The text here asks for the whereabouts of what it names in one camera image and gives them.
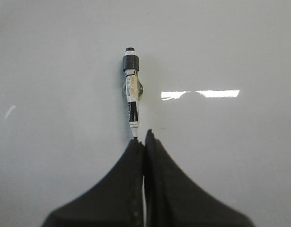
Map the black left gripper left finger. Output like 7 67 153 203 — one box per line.
42 139 145 227

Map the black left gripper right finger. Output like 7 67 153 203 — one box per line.
144 130 254 227

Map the white black whiteboard marker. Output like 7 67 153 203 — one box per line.
123 47 143 140

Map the white whiteboard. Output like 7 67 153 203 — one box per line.
0 0 291 227

